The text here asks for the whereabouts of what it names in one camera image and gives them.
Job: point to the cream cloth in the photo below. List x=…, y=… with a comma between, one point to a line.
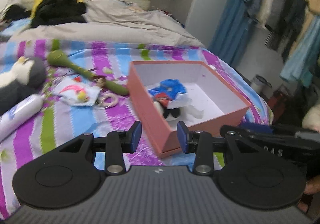
x=312, y=118

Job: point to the light blue hanging garment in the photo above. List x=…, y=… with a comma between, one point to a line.
x=300, y=59

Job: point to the black clothes pile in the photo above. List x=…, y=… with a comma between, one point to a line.
x=57, y=9

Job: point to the black garment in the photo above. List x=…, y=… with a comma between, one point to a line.
x=16, y=11

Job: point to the grey wardrobe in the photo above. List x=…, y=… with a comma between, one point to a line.
x=205, y=9

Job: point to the white spray bottle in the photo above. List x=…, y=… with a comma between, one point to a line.
x=17, y=114

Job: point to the yellow plush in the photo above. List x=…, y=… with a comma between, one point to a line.
x=37, y=4

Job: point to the grey penguin plush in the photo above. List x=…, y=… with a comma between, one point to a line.
x=27, y=74

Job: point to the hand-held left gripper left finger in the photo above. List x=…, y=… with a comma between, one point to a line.
x=136, y=136

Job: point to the light blue cloth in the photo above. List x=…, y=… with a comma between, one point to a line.
x=15, y=26

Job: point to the blue curtain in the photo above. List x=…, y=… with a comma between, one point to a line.
x=232, y=26

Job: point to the striped floral bedsheet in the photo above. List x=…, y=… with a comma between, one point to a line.
x=75, y=126

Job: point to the clear tape roll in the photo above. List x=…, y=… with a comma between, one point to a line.
x=115, y=101

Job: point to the small panda plush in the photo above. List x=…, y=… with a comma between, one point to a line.
x=172, y=114

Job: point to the grey duvet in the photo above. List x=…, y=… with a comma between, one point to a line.
x=125, y=26

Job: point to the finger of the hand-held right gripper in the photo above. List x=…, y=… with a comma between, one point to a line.
x=257, y=129
x=228, y=128

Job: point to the clear packet with yellow chick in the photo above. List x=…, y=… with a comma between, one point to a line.
x=75, y=94

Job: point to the small waste bin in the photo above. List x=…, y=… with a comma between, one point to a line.
x=260, y=86

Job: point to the pink cardboard box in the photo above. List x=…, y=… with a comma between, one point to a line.
x=147, y=104

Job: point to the blue packaged toy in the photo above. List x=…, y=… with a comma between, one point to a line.
x=170, y=86

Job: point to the green long plush toy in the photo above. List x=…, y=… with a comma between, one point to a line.
x=60, y=58

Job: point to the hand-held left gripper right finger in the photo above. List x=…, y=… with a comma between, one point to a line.
x=182, y=136

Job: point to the person's right hand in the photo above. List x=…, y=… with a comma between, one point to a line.
x=313, y=185

